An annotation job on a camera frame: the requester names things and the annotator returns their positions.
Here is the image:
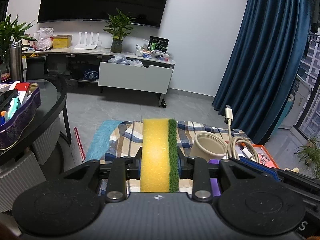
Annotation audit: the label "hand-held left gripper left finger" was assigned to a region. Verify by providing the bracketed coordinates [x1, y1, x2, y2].
[62, 152, 143, 203]

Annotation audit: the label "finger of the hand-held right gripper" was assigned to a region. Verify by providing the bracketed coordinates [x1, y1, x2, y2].
[229, 157, 280, 181]

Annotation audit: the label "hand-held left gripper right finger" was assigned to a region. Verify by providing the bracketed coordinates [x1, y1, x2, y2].
[177, 152, 250, 202]

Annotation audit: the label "orange white box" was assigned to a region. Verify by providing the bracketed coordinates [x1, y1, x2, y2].
[224, 141, 281, 171]

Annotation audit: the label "yellow green sponge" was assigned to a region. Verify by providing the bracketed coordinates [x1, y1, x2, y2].
[139, 118, 180, 194]

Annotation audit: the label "white charging cable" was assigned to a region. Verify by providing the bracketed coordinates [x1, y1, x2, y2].
[223, 104, 261, 166]

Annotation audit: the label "plaid cloth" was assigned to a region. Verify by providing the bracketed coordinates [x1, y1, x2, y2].
[98, 119, 248, 196]

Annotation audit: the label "beige cup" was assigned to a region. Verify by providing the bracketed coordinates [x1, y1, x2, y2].
[189, 132, 227, 162]

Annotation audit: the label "purple tissue pack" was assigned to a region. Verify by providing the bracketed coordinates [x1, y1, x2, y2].
[207, 158, 222, 198]

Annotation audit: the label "small spindly potted plant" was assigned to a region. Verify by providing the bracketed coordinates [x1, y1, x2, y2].
[293, 133, 320, 173]

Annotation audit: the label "teal mat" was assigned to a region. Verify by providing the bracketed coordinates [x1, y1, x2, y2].
[86, 119, 126, 161]

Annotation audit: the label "red patterned roll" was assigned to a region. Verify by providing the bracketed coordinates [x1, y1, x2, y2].
[73, 127, 87, 165]

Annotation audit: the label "white television cabinet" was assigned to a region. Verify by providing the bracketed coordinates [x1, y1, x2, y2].
[22, 47, 177, 107]

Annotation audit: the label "round black coffee table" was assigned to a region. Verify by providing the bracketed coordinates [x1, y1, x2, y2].
[0, 74, 72, 214]

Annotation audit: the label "crumpled clear plastic bags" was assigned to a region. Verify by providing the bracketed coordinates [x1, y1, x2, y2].
[107, 54, 145, 68]

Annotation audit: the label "pile of small packets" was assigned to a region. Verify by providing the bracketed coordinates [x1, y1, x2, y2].
[135, 44, 173, 62]

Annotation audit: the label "blue curtain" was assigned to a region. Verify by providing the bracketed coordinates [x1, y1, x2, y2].
[212, 0, 311, 146]

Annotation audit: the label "black green carton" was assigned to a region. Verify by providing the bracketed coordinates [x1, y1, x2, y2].
[148, 35, 170, 53]

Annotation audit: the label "purple patterned tray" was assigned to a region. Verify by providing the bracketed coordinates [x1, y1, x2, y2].
[0, 81, 42, 151]

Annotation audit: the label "white router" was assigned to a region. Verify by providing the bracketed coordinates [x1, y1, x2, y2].
[73, 31, 100, 50]

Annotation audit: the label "assorted boxes and packets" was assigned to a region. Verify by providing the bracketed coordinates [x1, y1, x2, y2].
[0, 81, 32, 125]

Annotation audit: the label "potted plant in dark vase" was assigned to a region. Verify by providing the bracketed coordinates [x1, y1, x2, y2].
[102, 7, 143, 54]

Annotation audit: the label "black box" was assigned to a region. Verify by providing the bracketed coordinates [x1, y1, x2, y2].
[25, 55, 46, 81]

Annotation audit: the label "yellow box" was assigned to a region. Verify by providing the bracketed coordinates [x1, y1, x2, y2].
[52, 34, 73, 49]

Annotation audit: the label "white plastic bag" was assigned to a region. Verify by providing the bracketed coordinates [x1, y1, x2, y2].
[32, 27, 55, 52]

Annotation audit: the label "steel thermos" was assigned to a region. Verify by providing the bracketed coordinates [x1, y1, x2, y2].
[9, 42, 24, 83]

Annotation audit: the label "black television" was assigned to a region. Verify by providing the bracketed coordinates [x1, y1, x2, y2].
[37, 0, 173, 30]

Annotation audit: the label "large green potted plant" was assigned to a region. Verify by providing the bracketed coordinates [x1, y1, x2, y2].
[0, 13, 38, 73]

